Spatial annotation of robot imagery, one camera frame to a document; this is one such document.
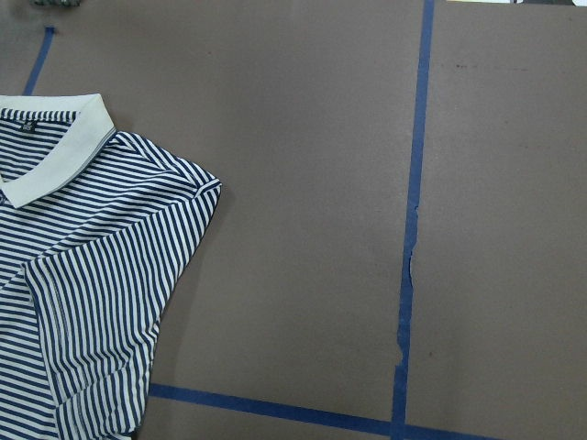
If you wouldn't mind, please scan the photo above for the blue white striped polo shirt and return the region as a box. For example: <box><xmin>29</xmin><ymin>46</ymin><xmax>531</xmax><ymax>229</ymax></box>
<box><xmin>1</xmin><ymin>94</ymin><xmax>221</xmax><ymax>439</ymax></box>

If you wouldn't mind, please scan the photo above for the brown paper table cover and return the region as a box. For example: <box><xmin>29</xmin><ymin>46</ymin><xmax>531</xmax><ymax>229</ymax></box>
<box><xmin>1</xmin><ymin>1</ymin><xmax>586</xmax><ymax>439</ymax></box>

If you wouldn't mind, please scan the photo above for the blue tape line lengthwise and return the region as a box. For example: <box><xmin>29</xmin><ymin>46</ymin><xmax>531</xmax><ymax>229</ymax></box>
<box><xmin>390</xmin><ymin>1</ymin><xmax>435</xmax><ymax>439</ymax></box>

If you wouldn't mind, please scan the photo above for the blue tape line crosswise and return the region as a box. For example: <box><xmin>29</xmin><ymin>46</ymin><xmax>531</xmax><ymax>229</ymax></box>
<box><xmin>147</xmin><ymin>382</ymin><xmax>505</xmax><ymax>440</ymax></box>

